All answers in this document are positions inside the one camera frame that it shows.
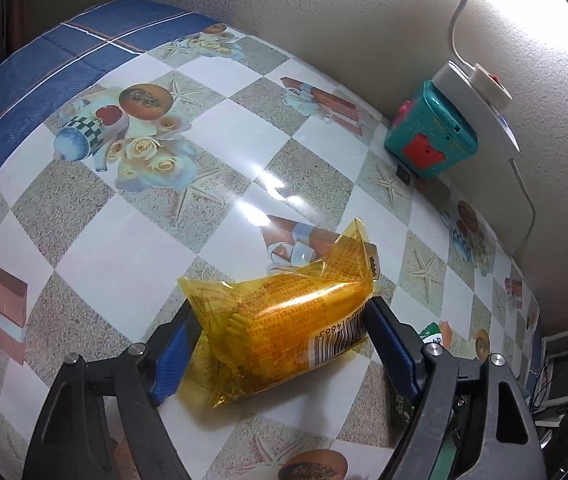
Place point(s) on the green cow print snack packet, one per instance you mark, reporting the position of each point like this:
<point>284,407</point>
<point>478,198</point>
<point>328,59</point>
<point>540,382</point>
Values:
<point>434,332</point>

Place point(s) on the small black block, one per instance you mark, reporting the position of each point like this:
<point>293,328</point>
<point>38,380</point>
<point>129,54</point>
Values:
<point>404,174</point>

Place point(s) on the teal toy box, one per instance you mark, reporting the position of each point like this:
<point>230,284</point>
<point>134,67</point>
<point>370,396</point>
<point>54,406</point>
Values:
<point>429,135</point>

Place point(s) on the blue plaid cloth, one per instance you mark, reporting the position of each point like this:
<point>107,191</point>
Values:
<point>38,90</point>

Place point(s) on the yellow snack packet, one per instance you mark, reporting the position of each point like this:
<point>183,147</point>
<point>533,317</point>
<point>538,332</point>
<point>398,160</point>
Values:
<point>284,330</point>

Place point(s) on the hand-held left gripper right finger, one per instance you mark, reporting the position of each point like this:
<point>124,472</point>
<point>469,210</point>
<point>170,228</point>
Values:
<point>394,350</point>

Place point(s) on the checkered printed tablecloth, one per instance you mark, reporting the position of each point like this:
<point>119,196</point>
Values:
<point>264,160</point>

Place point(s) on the white power strip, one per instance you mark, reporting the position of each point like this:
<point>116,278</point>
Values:
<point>484,115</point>

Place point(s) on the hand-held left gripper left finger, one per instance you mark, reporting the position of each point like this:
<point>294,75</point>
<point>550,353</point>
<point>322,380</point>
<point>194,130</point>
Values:
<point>171,360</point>

